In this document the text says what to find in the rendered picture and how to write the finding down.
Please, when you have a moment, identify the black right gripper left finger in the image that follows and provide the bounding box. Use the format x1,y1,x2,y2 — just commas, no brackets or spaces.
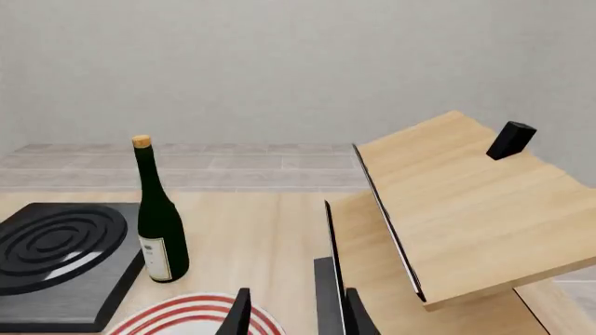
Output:
218,288,253,335

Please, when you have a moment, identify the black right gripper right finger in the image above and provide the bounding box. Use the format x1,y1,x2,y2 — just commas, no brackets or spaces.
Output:
345,288,381,335

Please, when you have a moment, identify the pale wooden cabinet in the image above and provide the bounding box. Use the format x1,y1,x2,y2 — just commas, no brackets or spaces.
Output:
314,110,596,335

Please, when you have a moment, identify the white plate with red rings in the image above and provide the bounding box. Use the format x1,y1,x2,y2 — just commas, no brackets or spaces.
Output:
105,291,288,335

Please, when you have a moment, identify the dark green wine bottle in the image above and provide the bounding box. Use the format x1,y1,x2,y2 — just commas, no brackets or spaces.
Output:
131,134,191,285

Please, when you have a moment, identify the pale wooden drawer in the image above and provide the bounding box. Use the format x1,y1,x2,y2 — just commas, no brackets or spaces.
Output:
351,110,596,313

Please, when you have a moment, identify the flat black stove plate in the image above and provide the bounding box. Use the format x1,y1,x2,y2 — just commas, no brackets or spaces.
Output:
0,201,146,334

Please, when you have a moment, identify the black drawer handle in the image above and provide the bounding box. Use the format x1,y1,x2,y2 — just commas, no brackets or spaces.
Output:
485,120,537,162

